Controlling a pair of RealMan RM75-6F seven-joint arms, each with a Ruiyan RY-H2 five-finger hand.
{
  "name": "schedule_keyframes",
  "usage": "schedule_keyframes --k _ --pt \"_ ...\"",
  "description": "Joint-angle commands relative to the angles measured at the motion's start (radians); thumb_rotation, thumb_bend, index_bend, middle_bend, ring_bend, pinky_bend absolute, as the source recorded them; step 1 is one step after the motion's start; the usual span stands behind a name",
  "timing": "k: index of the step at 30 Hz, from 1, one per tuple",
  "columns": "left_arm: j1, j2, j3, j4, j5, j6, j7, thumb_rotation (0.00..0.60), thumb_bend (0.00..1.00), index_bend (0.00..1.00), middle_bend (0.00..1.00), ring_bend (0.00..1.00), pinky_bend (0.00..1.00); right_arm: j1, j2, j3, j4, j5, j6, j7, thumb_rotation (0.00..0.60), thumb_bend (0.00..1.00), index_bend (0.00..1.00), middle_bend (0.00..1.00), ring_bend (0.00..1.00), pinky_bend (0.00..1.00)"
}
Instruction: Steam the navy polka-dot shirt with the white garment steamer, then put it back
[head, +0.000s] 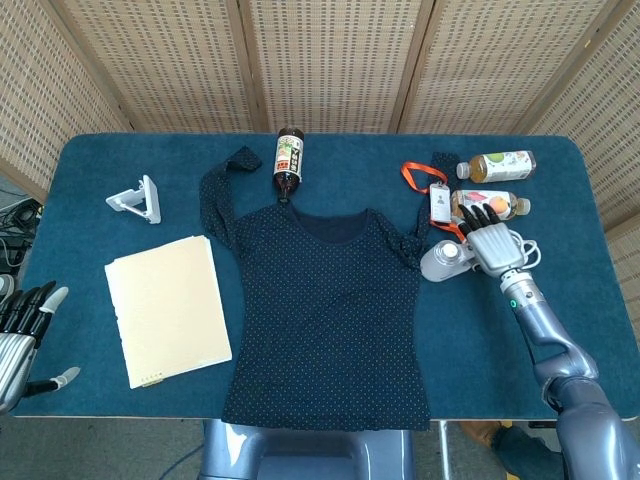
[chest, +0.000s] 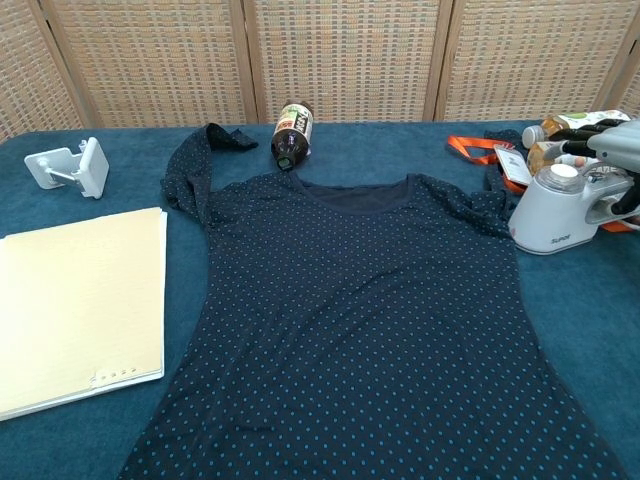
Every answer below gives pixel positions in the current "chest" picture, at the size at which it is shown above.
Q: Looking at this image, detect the woven wooden folding screen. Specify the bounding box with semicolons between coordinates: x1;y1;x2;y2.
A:
0;0;640;144

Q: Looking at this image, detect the blue felt table cover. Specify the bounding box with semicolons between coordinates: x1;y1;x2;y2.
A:
0;118;640;480

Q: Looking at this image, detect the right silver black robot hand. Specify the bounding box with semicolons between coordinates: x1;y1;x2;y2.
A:
544;117;640;224

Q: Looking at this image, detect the white folding phone stand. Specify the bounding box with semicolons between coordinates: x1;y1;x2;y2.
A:
24;137;110;200

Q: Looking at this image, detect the white handheld steamer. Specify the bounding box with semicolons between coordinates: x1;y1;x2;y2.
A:
507;162;640;257

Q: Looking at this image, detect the cream paper folder stack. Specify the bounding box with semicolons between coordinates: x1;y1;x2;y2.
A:
0;207;169;422

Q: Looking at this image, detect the peach tea bottle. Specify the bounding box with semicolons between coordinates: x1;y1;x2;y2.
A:
527;141;596;176

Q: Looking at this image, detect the white ID badge card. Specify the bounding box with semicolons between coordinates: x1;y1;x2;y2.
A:
493;144;534;186

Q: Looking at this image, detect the dark brown drink bottle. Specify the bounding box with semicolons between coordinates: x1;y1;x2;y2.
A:
270;101;315;173

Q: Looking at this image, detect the green apple tea bottle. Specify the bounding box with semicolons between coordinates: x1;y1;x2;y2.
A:
522;109;634;149

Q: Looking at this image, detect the dark blue polka dot shirt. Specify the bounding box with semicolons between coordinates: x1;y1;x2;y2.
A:
117;122;631;480

